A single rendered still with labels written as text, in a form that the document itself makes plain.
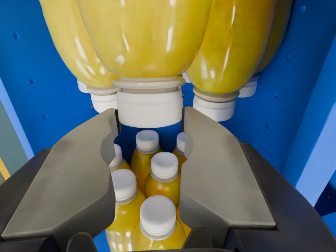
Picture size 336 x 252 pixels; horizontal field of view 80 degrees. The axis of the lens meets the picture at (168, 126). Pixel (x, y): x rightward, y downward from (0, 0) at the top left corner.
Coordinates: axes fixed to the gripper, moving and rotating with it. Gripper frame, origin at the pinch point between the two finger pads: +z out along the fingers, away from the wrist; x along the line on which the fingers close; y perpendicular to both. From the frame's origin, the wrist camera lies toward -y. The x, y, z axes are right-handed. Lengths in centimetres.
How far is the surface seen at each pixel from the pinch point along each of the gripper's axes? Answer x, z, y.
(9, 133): -111, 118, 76
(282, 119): 14.1, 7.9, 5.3
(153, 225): -0.4, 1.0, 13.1
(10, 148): -115, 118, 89
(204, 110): 4.4, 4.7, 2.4
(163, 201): 0.7, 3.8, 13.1
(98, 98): -4.9, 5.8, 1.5
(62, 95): -11.6, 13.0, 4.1
